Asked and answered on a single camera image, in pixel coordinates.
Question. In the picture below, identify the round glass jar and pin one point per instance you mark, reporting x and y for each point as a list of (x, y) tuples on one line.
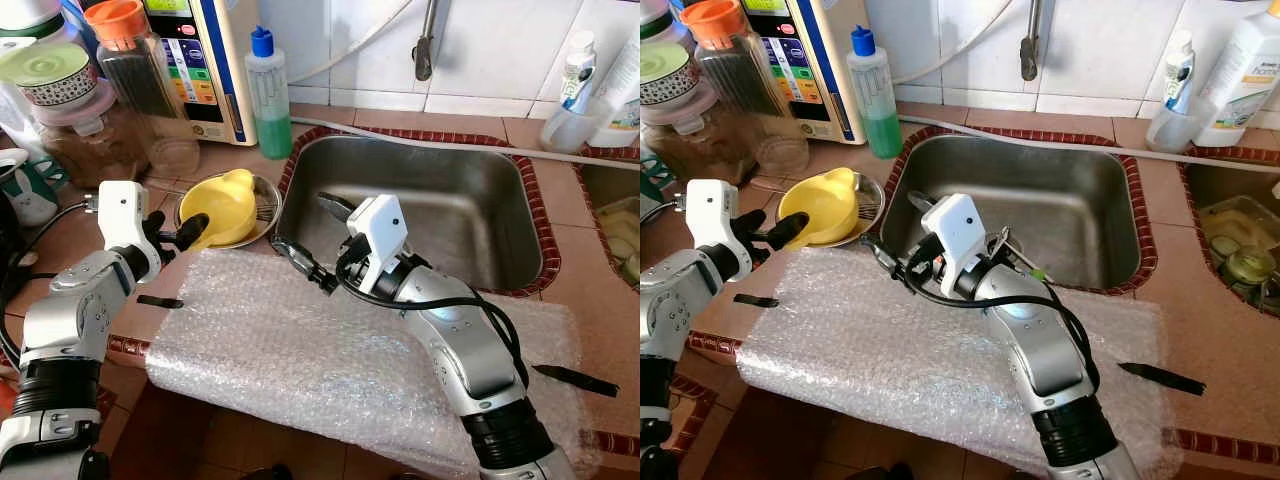
[(1250, 266)]

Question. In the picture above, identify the yellow plastic bowl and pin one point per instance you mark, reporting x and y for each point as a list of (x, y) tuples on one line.
[(228, 208), (828, 205)]

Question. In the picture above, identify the steel plate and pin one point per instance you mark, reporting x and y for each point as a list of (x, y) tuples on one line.
[(872, 195), (268, 195)]

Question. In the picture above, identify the jar of brown powder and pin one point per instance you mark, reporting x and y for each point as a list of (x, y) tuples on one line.
[(90, 160), (700, 160)]

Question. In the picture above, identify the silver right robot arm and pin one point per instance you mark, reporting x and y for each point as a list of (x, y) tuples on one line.
[(1045, 340), (470, 340)]

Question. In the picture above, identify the grey faucet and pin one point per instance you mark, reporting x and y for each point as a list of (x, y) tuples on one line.
[(1030, 60), (425, 60)]

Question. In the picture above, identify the clear plastic cup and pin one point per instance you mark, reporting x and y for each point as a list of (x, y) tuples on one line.
[(560, 135), (1167, 135)]

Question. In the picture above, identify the white green mug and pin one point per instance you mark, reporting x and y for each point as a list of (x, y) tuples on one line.
[(655, 185), (30, 200)]

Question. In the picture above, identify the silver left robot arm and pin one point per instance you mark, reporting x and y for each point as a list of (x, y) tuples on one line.
[(70, 320), (675, 310)]

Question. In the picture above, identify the white detergent bottle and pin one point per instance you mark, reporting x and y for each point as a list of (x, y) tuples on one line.
[(1245, 80), (622, 100)]

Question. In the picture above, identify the white jar green band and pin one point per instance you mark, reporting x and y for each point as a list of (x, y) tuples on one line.
[(28, 15), (652, 15)]

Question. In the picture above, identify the small white tube bottle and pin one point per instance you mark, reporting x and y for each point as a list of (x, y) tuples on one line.
[(578, 75), (1179, 75)]

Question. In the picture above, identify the green dish soap bottle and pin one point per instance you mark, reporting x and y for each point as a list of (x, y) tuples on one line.
[(880, 130), (272, 130)]

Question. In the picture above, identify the patterned bowl green lid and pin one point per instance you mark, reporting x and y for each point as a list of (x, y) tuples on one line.
[(665, 70), (45, 68)]

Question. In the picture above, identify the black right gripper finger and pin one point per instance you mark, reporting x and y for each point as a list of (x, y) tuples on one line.
[(305, 268), (887, 266), (338, 208), (924, 204)]

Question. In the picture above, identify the green utensil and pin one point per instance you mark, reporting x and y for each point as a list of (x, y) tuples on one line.
[(1025, 262)]

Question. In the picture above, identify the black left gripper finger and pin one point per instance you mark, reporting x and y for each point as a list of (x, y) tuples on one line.
[(192, 232), (788, 231)]

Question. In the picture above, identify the clear bubble wrap sheet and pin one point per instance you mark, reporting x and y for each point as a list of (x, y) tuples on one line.
[(880, 360), (300, 360)]

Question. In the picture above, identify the clear plastic container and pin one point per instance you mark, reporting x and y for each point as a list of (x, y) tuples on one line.
[(1232, 220), (622, 230)]

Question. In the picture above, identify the straight white pipe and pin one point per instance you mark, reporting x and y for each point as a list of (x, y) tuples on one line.
[(950, 128), (340, 128)]

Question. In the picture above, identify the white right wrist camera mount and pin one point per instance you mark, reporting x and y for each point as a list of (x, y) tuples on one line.
[(375, 225), (955, 225)]

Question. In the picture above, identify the clear jar orange lid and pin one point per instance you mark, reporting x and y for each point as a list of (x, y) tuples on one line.
[(745, 100), (140, 100)]

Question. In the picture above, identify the beige water ionizer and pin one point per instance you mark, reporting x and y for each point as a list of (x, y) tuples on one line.
[(225, 70), (830, 70)]

